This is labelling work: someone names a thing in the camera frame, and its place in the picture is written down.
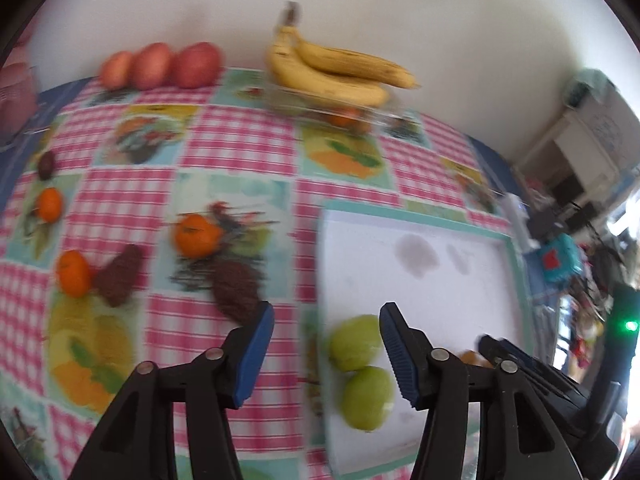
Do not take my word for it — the green guava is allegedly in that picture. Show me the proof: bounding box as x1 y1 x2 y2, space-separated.
340 366 395 432
328 314 382 373

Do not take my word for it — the orange tangerine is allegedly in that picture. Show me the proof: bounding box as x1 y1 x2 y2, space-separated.
172 214 224 259
56 250 92 298
37 188 64 223

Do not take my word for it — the dark passion fruit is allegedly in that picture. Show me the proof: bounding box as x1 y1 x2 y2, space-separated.
37 151 56 182
92 244 143 308
209 259 260 325

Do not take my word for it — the white tray with teal rim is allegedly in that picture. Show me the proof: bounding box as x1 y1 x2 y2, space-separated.
316 200 535 479

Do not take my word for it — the teal box with red label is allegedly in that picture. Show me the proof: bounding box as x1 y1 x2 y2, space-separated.
538 233 584 284

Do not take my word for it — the pink checkered fruit tablecloth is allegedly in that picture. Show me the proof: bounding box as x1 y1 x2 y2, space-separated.
1 68 510 479

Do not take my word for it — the white shelf unit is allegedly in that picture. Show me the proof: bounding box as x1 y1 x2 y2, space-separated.
514 68 639 209

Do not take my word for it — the blue plaid tablecloth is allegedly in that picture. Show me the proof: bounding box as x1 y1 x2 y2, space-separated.
1 78 91 209

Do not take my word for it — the clear plastic fruit container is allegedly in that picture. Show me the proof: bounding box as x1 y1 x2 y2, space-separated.
264 79 406 134

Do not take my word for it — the pink flower bouquet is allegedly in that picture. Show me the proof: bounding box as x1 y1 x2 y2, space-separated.
0 39 37 136

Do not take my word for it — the left red apple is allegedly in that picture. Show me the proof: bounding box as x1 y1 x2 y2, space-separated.
99 51 134 91

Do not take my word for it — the red apple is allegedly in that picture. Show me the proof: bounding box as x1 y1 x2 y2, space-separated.
170 42 224 89
99 51 134 91
130 42 174 90

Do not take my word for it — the middle red apple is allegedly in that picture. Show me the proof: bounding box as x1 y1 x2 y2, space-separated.
130 42 174 90

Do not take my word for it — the right red apple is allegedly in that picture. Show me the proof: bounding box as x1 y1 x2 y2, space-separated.
170 42 224 89

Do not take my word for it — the yellow banana bunch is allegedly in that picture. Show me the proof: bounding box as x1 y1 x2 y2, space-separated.
267 1 419 107

